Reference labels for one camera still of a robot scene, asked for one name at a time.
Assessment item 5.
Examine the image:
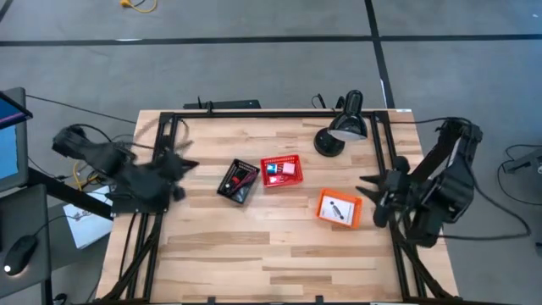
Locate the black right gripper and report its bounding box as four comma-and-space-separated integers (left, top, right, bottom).
355, 156, 412, 229

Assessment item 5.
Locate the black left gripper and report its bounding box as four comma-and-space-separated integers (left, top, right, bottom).
153, 149, 201, 202

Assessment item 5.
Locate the orange plastic bin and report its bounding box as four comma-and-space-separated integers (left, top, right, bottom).
315, 187, 364, 230

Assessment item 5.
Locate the white product box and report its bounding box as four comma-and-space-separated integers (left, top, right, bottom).
318, 195, 356, 226

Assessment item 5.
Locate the red mesh plastic basket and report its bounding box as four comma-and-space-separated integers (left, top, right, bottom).
259, 153, 305, 189

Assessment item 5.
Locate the black mesh plastic basket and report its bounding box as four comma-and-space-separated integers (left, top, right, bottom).
216, 158, 261, 205

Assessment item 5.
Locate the black desk lamp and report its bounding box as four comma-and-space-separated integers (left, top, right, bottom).
312, 89, 368, 158

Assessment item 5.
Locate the long black power strip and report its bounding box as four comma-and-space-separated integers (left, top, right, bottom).
182, 96, 263, 111

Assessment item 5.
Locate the white paper sheet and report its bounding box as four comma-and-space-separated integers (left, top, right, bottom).
62, 198, 114, 250

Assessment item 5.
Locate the black diagonal support beam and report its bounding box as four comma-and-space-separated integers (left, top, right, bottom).
27, 167, 114, 221

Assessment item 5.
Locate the black tripod stand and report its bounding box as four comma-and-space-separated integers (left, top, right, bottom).
501, 146, 542, 175

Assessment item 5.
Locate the dark grey side desk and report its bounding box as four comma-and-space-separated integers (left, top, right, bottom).
0, 184, 53, 305

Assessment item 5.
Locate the computer monitor with blue screen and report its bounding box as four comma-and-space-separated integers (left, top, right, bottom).
0, 86, 34, 194

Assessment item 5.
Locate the black computer mouse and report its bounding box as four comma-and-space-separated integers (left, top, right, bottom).
3, 235, 39, 277

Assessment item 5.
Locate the black aluminium table frame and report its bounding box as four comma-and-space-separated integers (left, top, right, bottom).
97, 110, 458, 305

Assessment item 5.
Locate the thin black floor cable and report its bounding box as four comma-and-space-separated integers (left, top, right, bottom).
25, 94, 137, 125

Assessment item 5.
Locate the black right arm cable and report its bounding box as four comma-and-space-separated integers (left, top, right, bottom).
438, 160, 533, 243

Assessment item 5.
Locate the yellow floor cable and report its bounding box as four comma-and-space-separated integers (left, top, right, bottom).
119, 0, 158, 14

